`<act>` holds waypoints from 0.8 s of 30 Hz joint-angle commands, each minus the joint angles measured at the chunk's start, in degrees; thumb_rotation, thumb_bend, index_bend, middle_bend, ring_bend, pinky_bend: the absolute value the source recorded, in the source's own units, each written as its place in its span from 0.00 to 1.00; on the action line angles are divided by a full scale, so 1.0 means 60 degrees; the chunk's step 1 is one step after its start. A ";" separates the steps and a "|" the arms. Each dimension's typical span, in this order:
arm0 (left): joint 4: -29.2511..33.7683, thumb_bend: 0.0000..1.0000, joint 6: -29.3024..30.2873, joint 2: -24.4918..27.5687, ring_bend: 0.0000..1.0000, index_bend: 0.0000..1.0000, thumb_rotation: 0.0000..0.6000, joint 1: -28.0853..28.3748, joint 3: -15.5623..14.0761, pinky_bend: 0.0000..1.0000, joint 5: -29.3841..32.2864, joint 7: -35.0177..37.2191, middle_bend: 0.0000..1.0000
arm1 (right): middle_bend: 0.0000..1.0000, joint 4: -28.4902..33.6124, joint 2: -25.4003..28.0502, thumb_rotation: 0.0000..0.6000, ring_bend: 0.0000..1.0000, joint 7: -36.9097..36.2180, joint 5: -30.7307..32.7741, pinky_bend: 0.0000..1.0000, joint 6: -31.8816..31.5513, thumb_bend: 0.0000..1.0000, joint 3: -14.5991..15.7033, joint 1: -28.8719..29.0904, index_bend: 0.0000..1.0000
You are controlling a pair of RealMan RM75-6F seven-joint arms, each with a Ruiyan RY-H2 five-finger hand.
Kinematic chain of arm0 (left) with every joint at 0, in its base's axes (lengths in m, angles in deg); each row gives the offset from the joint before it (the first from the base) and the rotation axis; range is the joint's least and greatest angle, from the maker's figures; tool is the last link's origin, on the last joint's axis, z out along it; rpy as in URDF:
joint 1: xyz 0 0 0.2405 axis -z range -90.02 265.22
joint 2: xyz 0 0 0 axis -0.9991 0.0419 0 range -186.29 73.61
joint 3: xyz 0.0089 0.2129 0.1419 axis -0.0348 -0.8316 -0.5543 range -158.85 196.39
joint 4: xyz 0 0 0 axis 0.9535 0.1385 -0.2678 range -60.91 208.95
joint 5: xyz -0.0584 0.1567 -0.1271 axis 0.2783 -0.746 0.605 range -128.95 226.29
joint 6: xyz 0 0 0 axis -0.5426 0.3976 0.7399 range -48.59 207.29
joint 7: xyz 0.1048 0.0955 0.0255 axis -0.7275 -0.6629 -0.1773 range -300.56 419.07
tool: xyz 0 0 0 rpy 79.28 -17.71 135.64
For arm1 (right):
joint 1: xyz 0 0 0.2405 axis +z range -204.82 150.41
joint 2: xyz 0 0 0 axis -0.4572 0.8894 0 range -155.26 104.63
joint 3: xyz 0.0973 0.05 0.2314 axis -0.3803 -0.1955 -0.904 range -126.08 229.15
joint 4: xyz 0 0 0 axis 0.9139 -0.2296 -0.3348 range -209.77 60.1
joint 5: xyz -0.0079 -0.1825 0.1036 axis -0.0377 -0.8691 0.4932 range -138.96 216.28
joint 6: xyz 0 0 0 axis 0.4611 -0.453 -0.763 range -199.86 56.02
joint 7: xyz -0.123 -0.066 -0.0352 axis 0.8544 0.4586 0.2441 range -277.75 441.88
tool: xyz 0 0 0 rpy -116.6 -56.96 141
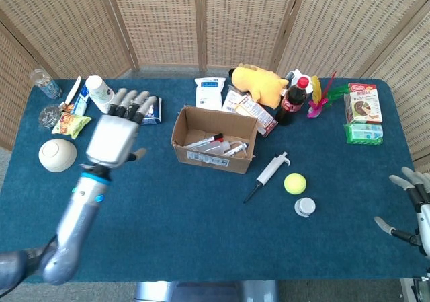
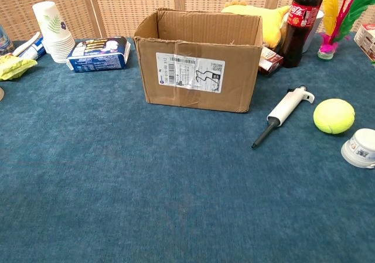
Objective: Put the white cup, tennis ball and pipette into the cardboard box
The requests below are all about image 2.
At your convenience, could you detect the cardboard box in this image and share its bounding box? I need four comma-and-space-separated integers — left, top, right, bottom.
133, 8, 264, 114

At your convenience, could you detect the yellow tennis ball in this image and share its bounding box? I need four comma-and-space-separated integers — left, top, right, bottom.
312, 98, 356, 135

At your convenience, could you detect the small white jar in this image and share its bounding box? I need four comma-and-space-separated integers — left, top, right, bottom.
340, 128, 375, 169

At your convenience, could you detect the brown red snack box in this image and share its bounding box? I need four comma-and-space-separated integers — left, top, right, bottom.
257, 46, 285, 77

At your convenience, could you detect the red and white carton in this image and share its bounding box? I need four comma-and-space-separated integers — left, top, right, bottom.
353, 23, 375, 62

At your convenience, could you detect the white plastic bottle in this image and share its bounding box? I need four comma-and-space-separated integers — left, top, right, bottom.
32, 0, 76, 64

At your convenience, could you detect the blue white tube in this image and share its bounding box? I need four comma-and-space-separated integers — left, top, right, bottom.
18, 37, 48, 61

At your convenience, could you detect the woven wooden folding screen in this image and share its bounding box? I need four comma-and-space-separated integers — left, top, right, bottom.
0, 0, 375, 41

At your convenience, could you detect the clear plastic water bottle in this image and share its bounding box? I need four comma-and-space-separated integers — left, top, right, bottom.
0, 24, 15, 56

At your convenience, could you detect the dark blue sanitary pad pack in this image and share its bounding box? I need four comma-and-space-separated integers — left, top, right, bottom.
66, 36, 132, 73

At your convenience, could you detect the yellow-green snack bag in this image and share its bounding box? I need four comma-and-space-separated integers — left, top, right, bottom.
0, 53, 39, 81

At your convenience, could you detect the blue table mat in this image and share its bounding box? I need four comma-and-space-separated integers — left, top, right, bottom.
0, 31, 375, 263

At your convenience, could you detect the yellow plush toy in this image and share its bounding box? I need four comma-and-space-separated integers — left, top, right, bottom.
220, 0, 291, 50

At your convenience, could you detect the cola bottle red cap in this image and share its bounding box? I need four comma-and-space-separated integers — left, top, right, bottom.
279, 0, 325, 69

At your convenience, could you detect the white plastic cup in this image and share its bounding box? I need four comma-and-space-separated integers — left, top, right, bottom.
280, 9, 326, 54

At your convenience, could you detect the colourful feather shuttlecock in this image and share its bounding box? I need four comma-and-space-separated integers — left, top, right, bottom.
317, 0, 375, 60

